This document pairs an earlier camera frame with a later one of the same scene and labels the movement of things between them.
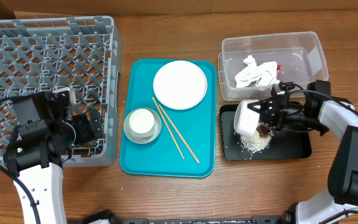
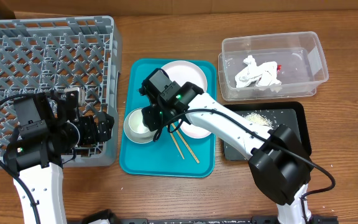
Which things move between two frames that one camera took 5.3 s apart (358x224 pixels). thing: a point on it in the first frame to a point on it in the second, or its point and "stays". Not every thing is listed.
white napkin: (257, 74) stays
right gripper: (266, 111) to (149, 118)
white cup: (142, 122) stays
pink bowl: (246, 119) to (192, 131)
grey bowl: (142, 140) stays
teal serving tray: (186, 146) stays
